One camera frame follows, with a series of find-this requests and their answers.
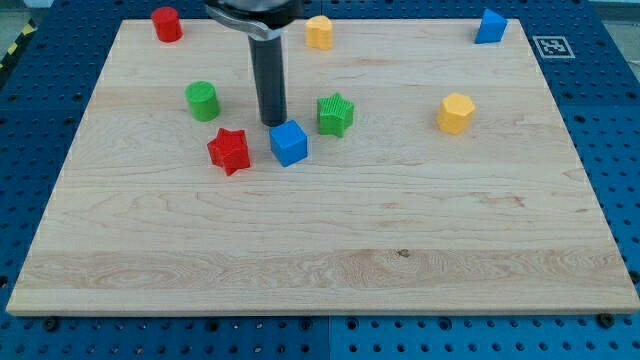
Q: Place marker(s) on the grey clamp tool mount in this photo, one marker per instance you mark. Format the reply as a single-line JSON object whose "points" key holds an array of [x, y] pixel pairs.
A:
{"points": [[261, 20]]}

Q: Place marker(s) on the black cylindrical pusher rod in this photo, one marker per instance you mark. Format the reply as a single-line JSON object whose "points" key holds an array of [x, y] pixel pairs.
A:
{"points": [[268, 71]]}

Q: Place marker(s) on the yellow heart block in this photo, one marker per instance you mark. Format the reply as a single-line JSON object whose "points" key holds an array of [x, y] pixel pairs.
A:
{"points": [[319, 32]]}

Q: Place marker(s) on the green cylinder block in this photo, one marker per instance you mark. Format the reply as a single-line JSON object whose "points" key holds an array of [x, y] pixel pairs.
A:
{"points": [[203, 104]]}

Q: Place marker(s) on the blue cube block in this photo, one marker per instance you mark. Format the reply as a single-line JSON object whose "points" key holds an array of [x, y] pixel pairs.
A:
{"points": [[289, 143]]}

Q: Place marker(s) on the green star block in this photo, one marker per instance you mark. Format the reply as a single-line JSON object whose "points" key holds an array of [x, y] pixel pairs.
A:
{"points": [[335, 115]]}

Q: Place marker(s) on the red cylinder block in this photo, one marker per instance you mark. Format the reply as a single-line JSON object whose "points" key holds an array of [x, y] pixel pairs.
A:
{"points": [[166, 22]]}

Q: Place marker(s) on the red star block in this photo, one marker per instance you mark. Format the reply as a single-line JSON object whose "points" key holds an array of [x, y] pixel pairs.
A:
{"points": [[229, 150]]}

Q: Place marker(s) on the light wooden board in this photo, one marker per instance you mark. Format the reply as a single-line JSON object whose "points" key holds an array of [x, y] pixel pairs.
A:
{"points": [[397, 217]]}

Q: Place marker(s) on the yellow hexagon block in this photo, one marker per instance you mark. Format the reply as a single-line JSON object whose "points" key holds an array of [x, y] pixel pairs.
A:
{"points": [[455, 113]]}

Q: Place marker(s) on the blue triangle block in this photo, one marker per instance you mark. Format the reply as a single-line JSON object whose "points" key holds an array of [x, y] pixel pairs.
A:
{"points": [[492, 27]]}

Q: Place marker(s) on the white fiducial marker tag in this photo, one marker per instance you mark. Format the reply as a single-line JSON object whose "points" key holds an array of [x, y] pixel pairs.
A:
{"points": [[553, 47]]}

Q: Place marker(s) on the black bolt left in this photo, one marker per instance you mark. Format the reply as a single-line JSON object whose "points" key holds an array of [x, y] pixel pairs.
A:
{"points": [[50, 324]]}

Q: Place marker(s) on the black bolt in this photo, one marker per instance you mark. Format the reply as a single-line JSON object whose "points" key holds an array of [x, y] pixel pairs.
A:
{"points": [[606, 320], [50, 324]]}

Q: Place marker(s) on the black bolt right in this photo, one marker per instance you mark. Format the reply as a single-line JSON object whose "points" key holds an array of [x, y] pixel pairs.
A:
{"points": [[606, 320]]}

